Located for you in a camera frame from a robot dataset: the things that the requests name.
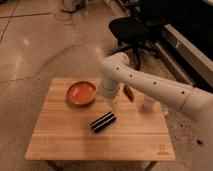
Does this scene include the red-brown oval object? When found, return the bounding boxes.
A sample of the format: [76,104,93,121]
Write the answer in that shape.
[123,85,134,102]

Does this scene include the orange ceramic bowl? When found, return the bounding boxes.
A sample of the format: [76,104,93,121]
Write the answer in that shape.
[66,81,96,106]

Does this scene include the cables on floor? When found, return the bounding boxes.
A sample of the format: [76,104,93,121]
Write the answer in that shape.
[54,0,88,25]

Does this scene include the black office chair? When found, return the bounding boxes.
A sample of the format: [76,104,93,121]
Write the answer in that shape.
[109,0,170,70]

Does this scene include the white cup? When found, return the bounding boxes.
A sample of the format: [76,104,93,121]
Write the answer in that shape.
[143,96,156,109]

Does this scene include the wooden table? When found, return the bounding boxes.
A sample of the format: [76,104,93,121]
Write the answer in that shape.
[25,78,175,162]

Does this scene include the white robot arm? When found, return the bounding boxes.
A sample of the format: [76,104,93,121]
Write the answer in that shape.
[100,52,213,139]

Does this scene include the black striped rectangular box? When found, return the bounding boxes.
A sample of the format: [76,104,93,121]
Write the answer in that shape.
[90,111,116,133]

